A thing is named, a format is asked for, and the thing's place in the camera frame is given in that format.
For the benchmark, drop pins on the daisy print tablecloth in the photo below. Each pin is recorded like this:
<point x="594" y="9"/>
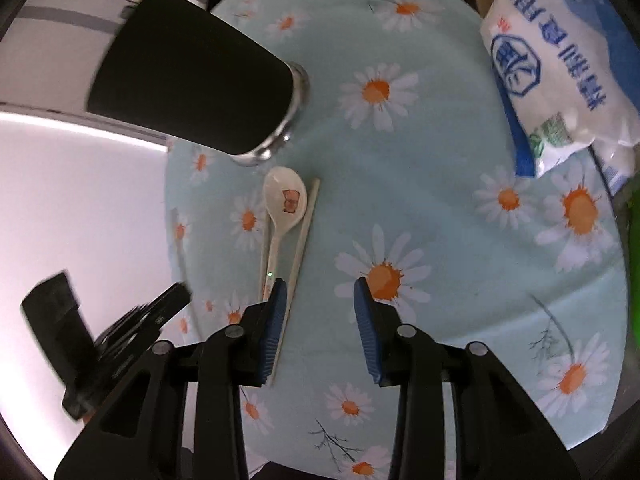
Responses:
<point x="425" y="210"/>

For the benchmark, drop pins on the white bear print spoon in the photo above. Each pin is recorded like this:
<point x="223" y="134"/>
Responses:
<point x="282" y="195"/>

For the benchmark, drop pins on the black utensil holder cup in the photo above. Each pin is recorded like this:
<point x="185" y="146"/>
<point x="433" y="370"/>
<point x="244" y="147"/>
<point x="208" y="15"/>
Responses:
<point x="190" y="70"/>

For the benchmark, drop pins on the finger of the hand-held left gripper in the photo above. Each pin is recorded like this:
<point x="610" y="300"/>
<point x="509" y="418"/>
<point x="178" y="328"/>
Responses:
<point x="150" y="317"/>

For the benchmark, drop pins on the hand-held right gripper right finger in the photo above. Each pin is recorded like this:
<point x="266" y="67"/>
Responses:
<point x="364" y="320"/>

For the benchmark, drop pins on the white and blue plastic bag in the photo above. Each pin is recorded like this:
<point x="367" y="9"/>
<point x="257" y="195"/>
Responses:
<point x="617" y="160"/>

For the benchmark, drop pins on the blue and white salt bag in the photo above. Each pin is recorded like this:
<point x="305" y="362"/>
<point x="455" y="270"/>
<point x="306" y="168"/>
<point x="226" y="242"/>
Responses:
<point x="550" y="60"/>

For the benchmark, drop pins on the green packet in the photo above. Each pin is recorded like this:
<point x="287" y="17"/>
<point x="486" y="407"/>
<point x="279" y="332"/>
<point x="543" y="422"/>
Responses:
<point x="632" y="230"/>

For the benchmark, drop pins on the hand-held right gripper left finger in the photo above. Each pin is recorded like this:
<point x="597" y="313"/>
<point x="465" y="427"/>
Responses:
<point x="275" y="320"/>

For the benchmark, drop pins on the wooden chopstick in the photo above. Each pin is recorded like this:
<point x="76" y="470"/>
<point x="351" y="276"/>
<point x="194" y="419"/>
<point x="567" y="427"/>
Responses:
<point x="305" y="230"/>

